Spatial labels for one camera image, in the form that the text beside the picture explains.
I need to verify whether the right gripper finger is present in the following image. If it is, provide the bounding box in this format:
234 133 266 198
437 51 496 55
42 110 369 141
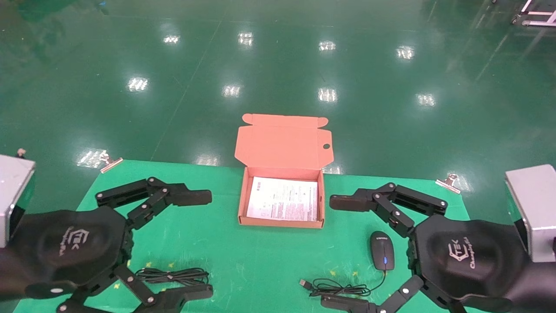
329 183 448 238

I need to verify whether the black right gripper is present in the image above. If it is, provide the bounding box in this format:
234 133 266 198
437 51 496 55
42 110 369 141
321 215 530 313

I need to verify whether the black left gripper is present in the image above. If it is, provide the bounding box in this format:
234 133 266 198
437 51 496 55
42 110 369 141
0 177 214 313

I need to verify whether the black data cable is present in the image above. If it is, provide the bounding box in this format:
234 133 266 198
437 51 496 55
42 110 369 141
136 267 210 286

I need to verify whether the black wired computer mouse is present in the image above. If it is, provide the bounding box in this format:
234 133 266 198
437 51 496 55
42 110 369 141
300 231 396 299

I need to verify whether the open brown cardboard box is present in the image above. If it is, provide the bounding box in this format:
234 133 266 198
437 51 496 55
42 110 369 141
235 113 334 229

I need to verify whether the green table mat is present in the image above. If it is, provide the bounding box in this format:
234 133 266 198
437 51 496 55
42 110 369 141
13 160 509 313

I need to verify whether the white printed instruction sheet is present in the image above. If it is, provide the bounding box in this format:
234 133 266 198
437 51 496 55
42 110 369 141
247 176 319 222

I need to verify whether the metal binder clip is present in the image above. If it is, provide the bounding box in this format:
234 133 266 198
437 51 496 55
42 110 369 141
435 173 462 193
99 151 123 173

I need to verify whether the white wheeled cart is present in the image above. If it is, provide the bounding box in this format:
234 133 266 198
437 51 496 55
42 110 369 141
512 0 556 27

